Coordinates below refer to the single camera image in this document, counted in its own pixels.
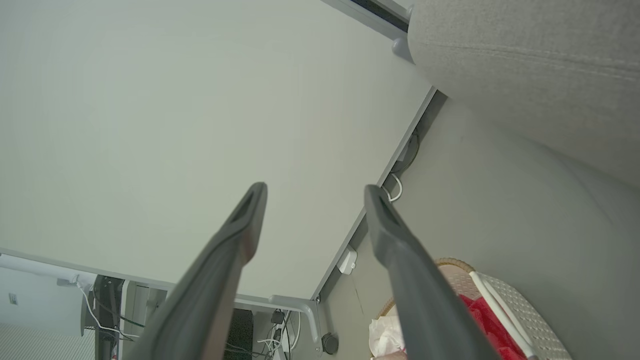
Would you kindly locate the white wall outlet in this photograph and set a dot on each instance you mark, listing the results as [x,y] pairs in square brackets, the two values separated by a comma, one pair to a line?
[13,298]

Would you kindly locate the black caster wheel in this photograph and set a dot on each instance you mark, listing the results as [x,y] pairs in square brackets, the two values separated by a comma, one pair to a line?
[330,343]

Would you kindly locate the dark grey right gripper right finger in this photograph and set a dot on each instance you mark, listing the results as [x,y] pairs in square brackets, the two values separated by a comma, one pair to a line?
[415,290]

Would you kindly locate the wide white partition panel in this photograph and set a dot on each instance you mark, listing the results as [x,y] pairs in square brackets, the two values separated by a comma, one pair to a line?
[150,125]

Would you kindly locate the cream perforated laundry basket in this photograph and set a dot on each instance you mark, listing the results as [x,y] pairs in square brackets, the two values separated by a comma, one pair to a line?
[530,315]

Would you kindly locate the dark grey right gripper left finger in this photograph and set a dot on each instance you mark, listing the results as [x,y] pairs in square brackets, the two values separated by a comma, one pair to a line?
[210,280]

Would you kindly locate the red cloth garment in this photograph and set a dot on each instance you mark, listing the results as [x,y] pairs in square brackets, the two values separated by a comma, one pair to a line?
[487,325]

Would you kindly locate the black computer box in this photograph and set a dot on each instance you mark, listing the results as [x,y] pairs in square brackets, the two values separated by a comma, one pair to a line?
[239,332]

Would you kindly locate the white crumpled cloth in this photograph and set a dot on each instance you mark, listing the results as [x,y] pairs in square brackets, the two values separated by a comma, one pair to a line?
[385,335]

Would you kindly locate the grey fabric sofa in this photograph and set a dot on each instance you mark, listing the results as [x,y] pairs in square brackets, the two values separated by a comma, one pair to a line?
[525,60]

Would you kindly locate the white power strip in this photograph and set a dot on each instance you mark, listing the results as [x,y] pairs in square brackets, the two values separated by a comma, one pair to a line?
[347,261]

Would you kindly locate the black monitor stand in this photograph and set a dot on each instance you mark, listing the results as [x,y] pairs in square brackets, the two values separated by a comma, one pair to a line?
[107,310]

